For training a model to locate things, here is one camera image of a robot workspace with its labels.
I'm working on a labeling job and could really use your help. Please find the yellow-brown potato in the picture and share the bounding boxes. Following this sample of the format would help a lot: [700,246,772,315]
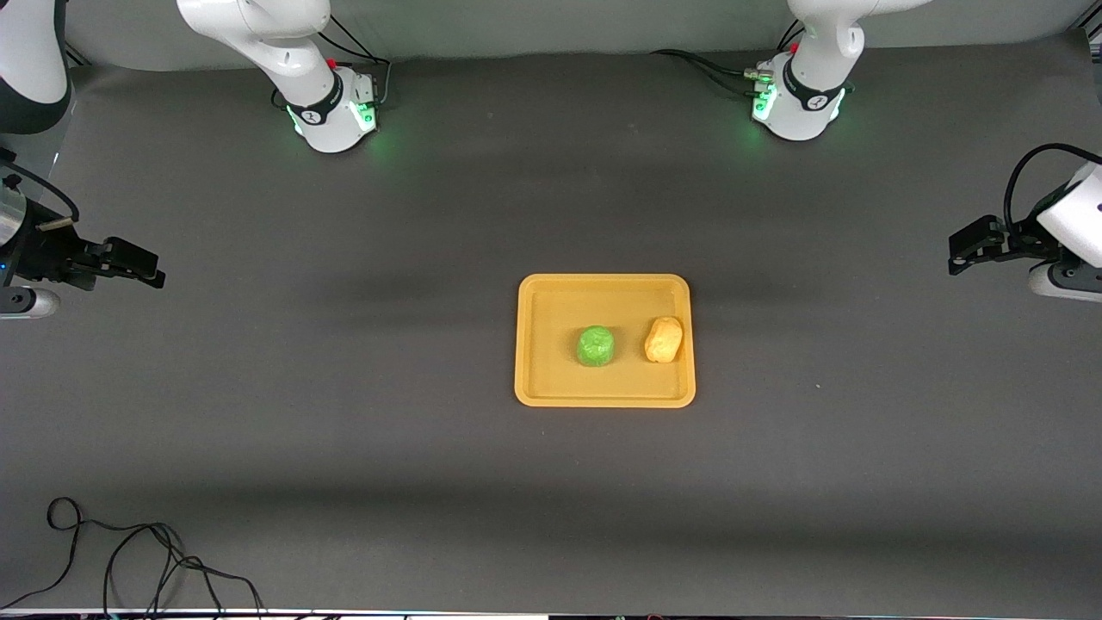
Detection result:
[644,315,684,364]

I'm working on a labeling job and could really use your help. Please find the green apple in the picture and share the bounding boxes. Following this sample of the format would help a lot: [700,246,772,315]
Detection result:
[575,324,617,369]

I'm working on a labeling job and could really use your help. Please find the yellow plastic tray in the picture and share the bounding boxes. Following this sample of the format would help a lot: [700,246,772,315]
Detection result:
[514,273,696,409]

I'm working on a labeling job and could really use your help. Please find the thin black loose cable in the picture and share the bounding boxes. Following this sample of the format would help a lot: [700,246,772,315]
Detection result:
[0,497,268,617]

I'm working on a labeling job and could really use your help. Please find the black right arm base cables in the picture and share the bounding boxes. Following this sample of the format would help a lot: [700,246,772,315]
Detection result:
[272,15,393,111]

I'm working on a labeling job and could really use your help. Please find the black arm base cables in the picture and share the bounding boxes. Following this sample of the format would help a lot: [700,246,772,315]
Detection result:
[650,15,855,97]
[272,15,393,111]

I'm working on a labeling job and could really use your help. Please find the black left arm base cables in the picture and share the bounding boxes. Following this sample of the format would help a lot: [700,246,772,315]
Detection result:
[650,15,855,97]

